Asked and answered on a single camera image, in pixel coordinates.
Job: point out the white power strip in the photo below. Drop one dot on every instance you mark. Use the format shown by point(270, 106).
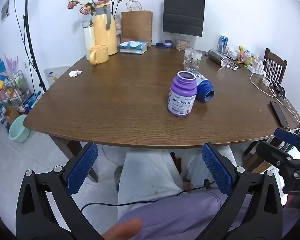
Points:
point(256, 66)

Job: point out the wall picture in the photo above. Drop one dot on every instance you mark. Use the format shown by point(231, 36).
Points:
point(5, 11)

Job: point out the brown paper bag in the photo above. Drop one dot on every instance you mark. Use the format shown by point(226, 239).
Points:
point(137, 27)

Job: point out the clear jar of snacks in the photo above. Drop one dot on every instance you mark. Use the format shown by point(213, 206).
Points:
point(182, 43)

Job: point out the blue tissue box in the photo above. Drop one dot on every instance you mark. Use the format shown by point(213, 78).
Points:
point(133, 47)

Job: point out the wooden chair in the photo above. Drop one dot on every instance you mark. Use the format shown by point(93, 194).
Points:
point(275, 66)

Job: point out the small purple white jar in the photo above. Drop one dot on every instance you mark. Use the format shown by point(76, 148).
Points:
point(168, 43)

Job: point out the glass with blue packet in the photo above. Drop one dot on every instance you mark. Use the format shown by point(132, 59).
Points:
point(223, 44)

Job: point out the crumpled white tissue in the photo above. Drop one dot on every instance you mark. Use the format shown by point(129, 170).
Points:
point(75, 73)

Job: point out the yellow thermos jug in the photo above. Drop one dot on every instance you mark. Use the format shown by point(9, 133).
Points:
point(105, 31)

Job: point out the purple plastic bottle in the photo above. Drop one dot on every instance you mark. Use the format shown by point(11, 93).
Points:
point(181, 95)

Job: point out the blue round lid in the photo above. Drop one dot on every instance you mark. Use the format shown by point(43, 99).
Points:
point(159, 44)

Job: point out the blue plastic bottle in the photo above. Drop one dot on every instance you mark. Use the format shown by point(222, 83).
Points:
point(204, 88)

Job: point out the green plastic basin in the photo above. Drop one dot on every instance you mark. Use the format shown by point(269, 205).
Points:
point(18, 131)

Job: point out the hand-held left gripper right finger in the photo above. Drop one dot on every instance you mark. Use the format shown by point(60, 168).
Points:
point(217, 172)

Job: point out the cardboard box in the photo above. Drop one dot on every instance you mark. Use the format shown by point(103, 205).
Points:
point(11, 113)

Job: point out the white charger plug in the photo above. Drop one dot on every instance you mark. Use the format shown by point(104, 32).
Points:
point(266, 82)

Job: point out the black paper bag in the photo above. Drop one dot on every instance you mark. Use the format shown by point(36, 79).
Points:
point(184, 11)

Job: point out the small black device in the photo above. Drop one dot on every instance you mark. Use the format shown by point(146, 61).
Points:
point(282, 92)

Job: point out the white insulated bottle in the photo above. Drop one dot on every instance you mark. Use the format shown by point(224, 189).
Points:
point(88, 40)

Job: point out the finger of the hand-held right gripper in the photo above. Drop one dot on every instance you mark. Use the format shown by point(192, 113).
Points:
point(287, 135)
point(275, 152)

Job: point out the black light stand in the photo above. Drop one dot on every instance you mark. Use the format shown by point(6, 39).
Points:
point(31, 37)

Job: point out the colourful snack packet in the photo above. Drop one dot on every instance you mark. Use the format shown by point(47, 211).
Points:
point(245, 55)

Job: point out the steel tumbler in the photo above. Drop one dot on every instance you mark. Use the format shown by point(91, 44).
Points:
point(217, 57)

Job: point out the person's left hand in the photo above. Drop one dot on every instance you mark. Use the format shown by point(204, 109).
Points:
point(123, 230)

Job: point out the yellow mug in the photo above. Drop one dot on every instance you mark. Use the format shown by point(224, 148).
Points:
point(99, 54)

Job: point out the metal storage rack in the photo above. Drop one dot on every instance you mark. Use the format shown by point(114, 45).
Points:
point(15, 92)

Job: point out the white wall socket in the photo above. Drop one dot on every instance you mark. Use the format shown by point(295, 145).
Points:
point(26, 65)

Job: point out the wooden table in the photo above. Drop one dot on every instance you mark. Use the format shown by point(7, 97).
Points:
point(110, 100)

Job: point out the black smartphone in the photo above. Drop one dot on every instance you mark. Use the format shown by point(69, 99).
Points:
point(278, 113)

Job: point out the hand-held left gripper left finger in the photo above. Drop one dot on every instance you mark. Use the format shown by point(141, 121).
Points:
point(82, 170)

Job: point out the person's purple shirt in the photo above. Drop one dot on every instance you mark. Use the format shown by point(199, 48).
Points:
point(180, 217)

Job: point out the white card board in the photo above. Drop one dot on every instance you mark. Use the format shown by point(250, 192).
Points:
point(55, 74)

